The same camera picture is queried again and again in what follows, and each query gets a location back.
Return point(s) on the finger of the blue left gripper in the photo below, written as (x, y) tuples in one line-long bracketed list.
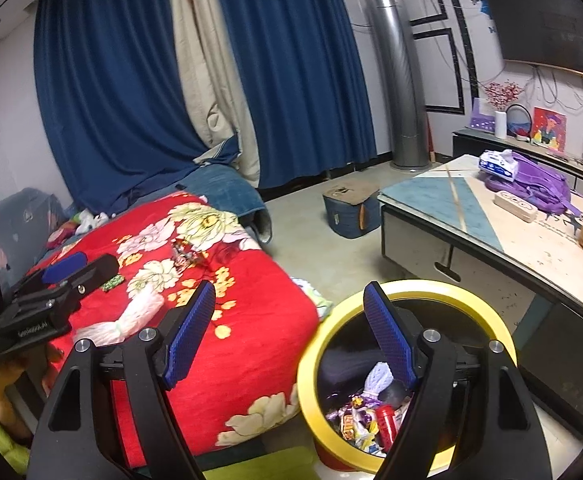
[(63, 268)]

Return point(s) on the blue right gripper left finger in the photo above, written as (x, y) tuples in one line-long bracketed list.
[(185, 328)]

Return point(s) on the beige curtain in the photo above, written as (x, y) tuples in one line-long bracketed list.
[(211, 85)]

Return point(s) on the white vase red flowers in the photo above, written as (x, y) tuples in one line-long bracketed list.
[(500, 96)]

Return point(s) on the blue white tissue pack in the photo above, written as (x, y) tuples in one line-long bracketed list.
[(499, 164)]

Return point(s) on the blue curtain right panel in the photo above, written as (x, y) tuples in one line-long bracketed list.
[(304, 85)]

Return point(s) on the red soda can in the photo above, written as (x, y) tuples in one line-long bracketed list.
[(385, 417)]

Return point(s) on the left hand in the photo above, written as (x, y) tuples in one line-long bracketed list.
[(10, 371)]

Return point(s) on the blue curtain panel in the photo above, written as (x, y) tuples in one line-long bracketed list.
[(304, 85), (111, 100)]

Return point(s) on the purple bag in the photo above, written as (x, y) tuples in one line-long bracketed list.
[(544, 188)]

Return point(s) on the purple foil snack wrapper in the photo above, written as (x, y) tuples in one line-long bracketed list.
[(377, 381)]

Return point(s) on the purple yellow snack packet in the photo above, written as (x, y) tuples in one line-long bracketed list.
[(356, 422)]

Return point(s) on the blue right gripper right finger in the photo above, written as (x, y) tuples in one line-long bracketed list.
[(392, 335)]

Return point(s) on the purple box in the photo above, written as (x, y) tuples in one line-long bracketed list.
[(482, 116)]

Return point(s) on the grey cushion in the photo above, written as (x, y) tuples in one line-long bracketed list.
[(27, 218)]

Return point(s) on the silver tower air conditioner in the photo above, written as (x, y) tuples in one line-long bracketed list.
[(400, 74)]

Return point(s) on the blue storage stool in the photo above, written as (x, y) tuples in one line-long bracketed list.
[(352, 208)]

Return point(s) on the round mirror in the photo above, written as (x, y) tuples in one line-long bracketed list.
[(518, 122)]

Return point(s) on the striped candy wrapper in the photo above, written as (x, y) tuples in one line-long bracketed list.
[(185, 256)]

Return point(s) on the blue curtain left panel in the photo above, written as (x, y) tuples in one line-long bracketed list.
[(111, 100)]

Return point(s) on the colourful picture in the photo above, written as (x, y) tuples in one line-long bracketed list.
[(549, 129)]

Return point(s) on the black wall television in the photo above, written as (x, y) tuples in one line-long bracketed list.
[(540, 32)]

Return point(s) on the black green pea packet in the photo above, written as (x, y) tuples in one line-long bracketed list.
[(112, 283)]

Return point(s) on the white power strip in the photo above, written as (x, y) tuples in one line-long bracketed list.
[(516, 206)]

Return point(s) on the coffee table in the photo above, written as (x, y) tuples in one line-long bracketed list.
[(444, 225)]

